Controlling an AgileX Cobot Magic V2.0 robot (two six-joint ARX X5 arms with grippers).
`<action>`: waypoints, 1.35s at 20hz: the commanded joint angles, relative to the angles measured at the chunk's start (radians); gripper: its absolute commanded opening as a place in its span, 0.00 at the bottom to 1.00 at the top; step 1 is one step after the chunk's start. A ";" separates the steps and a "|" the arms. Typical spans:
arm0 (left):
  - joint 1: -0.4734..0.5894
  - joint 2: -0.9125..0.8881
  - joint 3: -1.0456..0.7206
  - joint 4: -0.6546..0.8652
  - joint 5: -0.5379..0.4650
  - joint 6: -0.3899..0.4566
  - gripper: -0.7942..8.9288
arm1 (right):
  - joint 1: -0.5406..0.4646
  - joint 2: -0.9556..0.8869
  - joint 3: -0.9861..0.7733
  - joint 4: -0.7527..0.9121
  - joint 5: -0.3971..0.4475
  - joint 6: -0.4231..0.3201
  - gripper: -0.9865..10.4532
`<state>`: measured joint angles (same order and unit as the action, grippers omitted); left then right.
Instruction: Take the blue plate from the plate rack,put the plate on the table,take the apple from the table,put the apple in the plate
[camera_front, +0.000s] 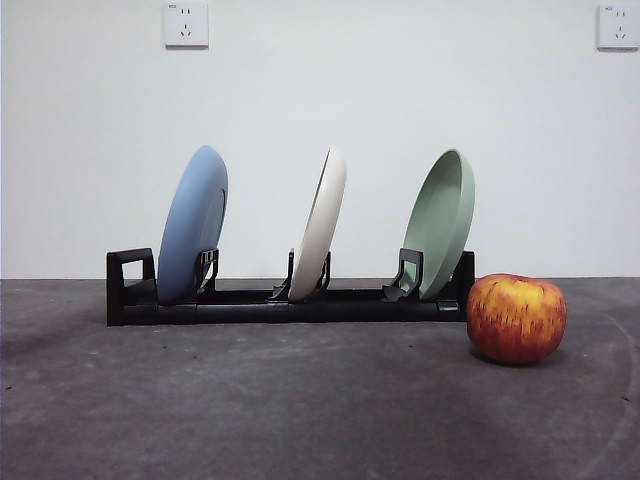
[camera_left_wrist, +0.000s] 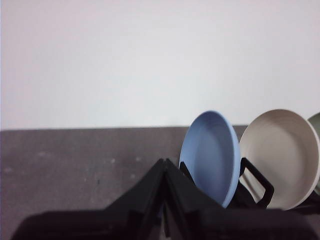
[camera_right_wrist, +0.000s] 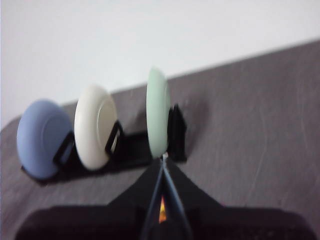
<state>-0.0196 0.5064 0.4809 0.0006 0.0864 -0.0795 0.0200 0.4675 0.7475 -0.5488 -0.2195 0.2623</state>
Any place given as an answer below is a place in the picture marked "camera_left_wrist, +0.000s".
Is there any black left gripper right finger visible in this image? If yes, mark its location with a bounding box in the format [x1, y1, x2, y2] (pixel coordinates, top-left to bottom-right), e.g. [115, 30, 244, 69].
[164, 157, 320, 240]

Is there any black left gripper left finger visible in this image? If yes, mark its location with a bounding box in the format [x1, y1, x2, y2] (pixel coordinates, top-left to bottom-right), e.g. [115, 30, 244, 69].
[12, 158, 166, 240]

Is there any blue plate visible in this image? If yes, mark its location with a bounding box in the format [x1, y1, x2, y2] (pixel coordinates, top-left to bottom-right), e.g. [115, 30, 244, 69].
[179, 109, 242, 209]

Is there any black plate rack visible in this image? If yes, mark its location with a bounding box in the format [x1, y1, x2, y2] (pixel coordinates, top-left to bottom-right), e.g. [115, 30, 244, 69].
[179, 156, 320, 213]

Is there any beige plate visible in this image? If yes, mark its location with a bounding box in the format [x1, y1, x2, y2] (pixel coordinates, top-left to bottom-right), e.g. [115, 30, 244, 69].
[239, 108, 320, 210]

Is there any green plate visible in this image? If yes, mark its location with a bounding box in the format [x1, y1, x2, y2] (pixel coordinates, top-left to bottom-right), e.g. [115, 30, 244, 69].
[306, 115, 320, 196]

